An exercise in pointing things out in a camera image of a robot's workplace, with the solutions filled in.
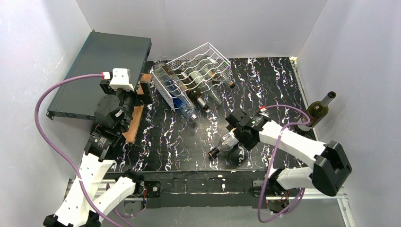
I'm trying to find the clear square liquor bottle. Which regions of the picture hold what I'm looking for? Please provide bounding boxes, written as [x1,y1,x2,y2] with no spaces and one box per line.
[209,131,239,159]

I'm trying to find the clear round bottle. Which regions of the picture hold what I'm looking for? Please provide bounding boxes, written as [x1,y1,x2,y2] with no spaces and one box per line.
[152,62,198,121]

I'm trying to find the blue glass bottle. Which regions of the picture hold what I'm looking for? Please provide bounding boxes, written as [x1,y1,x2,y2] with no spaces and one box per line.
[162,79,198,122]

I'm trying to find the dark green wine bottle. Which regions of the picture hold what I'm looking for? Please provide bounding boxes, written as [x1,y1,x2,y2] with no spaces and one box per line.
[175,70,209,111]

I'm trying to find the olive wine bottle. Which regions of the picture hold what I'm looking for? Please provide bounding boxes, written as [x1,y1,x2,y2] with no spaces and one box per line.
[295,91,337,132]

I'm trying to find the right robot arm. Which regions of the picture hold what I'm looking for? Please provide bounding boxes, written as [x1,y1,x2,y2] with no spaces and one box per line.
[226,109,352,197]

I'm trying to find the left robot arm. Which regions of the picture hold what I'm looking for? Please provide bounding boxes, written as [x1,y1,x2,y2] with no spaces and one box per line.
[43,78,153,227]

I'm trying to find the dark grey flat box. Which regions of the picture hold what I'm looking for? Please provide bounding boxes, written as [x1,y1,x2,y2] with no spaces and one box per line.
[46,31,152,120]

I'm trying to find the brown wooden board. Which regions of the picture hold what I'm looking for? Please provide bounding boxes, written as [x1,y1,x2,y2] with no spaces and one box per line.
[123,74,152,143]

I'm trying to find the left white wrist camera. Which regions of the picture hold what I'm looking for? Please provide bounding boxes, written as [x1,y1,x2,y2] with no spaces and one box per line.
[101,68,135,92]

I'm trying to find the white wire wine rack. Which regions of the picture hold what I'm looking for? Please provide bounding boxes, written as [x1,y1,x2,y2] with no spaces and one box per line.
[151,43,235,115]

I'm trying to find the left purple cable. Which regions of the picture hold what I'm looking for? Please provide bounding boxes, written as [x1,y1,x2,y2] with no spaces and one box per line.
[34,73,139,227]

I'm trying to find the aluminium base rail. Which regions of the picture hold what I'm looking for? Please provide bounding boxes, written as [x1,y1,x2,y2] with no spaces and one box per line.
[62,177,357,227]

